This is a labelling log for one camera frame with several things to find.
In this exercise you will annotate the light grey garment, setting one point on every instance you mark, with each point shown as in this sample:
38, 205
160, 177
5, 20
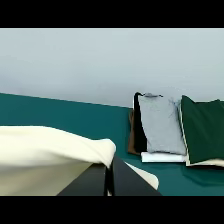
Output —
161, 123

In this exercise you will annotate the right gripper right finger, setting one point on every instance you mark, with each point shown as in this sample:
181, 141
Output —
128, 181

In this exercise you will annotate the white garment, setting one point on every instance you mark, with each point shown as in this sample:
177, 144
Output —
161, 157

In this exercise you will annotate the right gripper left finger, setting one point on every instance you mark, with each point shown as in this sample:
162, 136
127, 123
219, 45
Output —
90, 183

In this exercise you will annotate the brown garment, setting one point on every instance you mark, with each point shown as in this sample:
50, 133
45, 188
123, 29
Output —
132, 140

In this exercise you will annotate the black garment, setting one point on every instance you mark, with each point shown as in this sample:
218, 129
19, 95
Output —
140, 133

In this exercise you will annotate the dark green garment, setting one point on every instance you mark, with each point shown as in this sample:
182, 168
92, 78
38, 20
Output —
205, 130

